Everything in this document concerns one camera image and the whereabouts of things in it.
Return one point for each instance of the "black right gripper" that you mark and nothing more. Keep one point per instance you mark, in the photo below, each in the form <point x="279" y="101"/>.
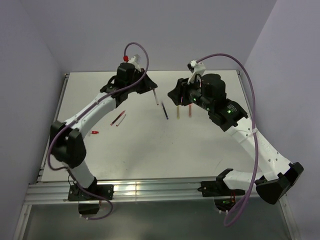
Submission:
<point x="181" y="89"/>

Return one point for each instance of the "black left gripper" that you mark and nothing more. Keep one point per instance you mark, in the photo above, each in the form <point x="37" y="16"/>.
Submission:
<point x="148" y="85"/>

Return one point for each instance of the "yellow highlighter pen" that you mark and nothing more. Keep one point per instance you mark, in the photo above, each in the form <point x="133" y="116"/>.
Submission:
<point x="178" y="112"/>

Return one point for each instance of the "orange red pen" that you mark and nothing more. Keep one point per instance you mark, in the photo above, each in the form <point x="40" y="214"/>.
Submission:
<point x="190" y="110"/>

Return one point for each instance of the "purple pen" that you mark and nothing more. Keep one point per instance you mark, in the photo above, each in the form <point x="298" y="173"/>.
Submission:
<point x="165" y="111"/>

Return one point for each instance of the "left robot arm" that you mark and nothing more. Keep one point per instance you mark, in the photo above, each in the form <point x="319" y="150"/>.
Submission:
<point x="66" y="140"/>

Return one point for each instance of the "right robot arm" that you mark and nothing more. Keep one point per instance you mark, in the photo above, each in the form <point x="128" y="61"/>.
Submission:
<point x="278" y="174"/>

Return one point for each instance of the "pink pen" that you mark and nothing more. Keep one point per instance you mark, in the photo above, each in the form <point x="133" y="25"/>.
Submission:
<point x="117" y="118"/>

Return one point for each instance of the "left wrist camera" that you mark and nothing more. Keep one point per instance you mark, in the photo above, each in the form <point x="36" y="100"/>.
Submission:
<point x="134" y="61"/>

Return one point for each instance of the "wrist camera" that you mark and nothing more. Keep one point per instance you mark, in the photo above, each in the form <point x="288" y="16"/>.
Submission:
<point x="134" y="61"/>
<point x="197" y="69"/>

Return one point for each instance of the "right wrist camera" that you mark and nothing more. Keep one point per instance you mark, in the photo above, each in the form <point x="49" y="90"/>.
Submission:
<point x="197" y="69"/>

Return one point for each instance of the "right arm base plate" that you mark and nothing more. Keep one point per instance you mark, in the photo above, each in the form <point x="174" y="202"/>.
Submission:
<point x="217" y="188"/>

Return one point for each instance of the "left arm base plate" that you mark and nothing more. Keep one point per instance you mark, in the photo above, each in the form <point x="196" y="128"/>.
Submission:
<point x="97" y="193"/>

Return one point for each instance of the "aluminium rail frame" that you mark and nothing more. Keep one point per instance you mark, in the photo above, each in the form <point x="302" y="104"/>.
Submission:
<point x="156" y="166"/>

